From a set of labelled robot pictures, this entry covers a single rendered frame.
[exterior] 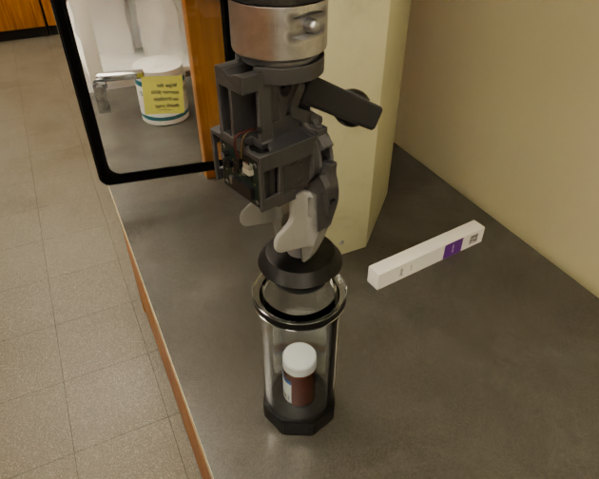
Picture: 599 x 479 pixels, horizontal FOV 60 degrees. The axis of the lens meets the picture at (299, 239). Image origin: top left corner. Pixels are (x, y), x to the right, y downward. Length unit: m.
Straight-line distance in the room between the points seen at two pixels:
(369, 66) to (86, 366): 1.64
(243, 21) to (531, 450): 0.63
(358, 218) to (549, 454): 0.47
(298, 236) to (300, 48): 0.18
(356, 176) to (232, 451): 0.48
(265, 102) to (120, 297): 2.00
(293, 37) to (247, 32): 0.03
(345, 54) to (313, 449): 0.55
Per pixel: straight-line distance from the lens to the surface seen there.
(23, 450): 2.02
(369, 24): 0.81
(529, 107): 1.08
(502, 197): 1.17
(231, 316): 0.88
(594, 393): 0.89
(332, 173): 0.47
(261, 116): 0.42
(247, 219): 0.52
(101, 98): 1.06
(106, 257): 2.61
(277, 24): 0.40
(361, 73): 0.83
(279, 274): 0.54
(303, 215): 0.49
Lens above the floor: 1.58
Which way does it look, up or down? 38 degrees down
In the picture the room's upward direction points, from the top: straight up
